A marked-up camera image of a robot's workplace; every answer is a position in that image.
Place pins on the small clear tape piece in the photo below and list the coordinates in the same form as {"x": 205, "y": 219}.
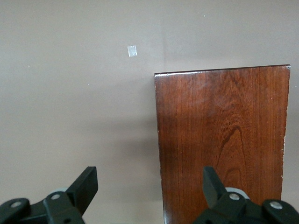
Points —
{"x": 132, "y": 51}

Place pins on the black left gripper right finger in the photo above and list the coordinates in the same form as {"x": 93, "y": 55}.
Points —
{"x": 211, "y": 186}

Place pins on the dark red wooden board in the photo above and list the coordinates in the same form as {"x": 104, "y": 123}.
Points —
{"x": 219, "y": 121}

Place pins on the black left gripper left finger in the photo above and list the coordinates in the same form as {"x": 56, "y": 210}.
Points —
{"x": 79, "y": 189}

